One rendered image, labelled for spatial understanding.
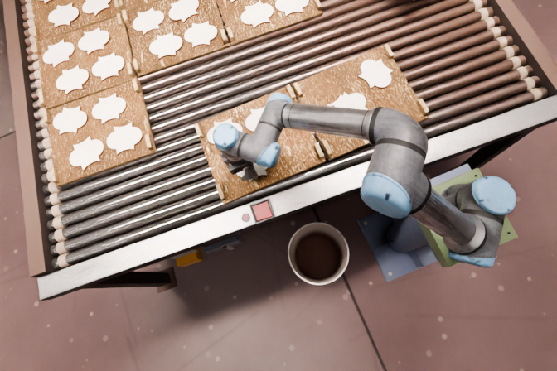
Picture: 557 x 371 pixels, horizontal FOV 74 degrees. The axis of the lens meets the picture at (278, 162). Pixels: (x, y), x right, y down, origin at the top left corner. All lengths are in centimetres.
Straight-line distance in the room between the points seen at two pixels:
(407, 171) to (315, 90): 74
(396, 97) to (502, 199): 55
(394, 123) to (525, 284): 176
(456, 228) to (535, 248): 152
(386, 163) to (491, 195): 44
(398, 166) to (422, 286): 153
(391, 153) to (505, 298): 172
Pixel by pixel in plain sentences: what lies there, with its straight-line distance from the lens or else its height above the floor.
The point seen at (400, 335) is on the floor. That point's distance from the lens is 229.
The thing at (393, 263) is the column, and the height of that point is 1.
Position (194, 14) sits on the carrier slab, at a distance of 178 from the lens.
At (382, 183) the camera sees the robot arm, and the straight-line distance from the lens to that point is 82.
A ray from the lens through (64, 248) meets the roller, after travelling 162.
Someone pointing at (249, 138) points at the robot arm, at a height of 127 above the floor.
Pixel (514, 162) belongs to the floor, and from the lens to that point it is 263.
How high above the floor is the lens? 223
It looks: 71 degrees down
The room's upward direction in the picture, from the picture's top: 18 degrees counter-clockwise
